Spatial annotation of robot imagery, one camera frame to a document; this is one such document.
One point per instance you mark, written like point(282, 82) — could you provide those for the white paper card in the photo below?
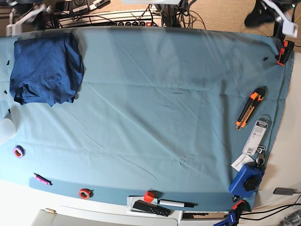
point(240, 161)

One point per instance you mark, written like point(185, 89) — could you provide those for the red tape roll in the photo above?
point(85, 193)

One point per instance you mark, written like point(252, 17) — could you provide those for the pink marker pen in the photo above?
point(42, 179)

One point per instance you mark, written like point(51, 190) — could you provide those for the blue box black knob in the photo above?
point(246, 181)

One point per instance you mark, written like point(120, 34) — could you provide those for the purple tape roll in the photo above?
point(19, 152)

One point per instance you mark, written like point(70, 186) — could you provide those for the orange black utility knife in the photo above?
point(252, 103)

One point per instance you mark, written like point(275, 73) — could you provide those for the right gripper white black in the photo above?
point(35, 15)

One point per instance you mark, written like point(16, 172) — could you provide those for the blue spring clamp top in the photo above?
point(277, 31)

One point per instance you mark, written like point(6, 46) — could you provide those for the white packaged item blister card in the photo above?
point(256, 135)

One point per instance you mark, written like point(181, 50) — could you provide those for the black remote control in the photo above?
point(151, 208)

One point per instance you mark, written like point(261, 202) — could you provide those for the blue black clamp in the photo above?
point(232, 219)

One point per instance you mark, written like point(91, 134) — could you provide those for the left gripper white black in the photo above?
point(268, 12)

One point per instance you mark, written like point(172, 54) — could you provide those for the metal carabiner keys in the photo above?
point(260, 157)

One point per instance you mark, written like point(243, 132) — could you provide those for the white power strip red switch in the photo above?
point(125, 23)

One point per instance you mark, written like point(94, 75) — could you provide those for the orange black clamp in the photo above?
point(239, 204)
point(285, 52)

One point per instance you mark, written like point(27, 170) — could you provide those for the white black marker pen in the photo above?
point(176, 204)

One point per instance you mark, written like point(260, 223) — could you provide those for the white paper roll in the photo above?
point(7, 130)

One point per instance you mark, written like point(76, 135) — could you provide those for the black foot pedal start label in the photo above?
point(79, 6)

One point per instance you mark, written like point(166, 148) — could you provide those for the light blue table cloth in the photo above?
point(157, 109)

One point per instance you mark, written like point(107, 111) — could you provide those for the orange black lower clamp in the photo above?
point(239, 204)

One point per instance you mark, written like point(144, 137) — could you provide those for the white book under remote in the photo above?
point(131, 200)

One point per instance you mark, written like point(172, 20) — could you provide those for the red cube block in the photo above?
point(149, 196)

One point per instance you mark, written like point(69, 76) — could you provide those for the dark blue t-shirt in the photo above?
point(47, 69)

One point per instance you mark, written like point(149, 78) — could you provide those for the grey adapter box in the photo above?
point(284, 191)

